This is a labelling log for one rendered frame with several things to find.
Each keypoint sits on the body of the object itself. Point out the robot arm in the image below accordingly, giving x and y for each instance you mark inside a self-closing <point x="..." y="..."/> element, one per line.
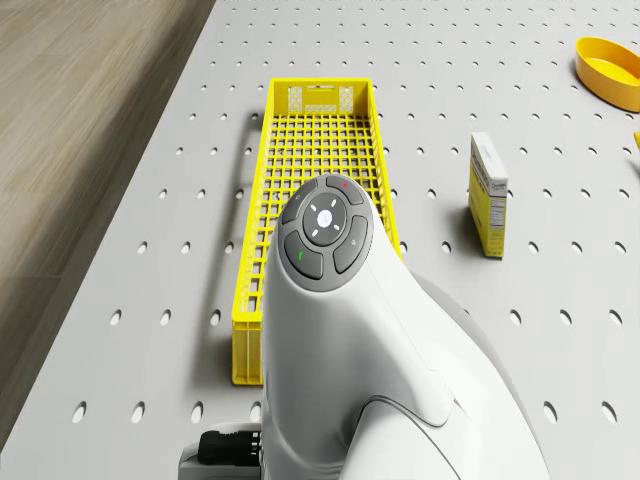
<point x="350" y="350"/>

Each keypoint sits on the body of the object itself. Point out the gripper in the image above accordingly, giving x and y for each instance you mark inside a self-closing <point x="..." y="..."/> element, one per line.
<point x="225" y="447"/>

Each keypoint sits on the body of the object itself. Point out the yellow basket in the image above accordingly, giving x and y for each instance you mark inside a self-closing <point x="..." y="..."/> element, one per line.
<point x="320" y="145"/>

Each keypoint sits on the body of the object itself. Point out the yellow white box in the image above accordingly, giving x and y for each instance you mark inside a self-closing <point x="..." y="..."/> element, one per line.
<point x="487" y="210"/>

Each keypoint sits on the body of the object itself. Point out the yellow bowl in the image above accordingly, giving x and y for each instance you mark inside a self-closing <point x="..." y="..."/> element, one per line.
<point x="607" y="75"/>

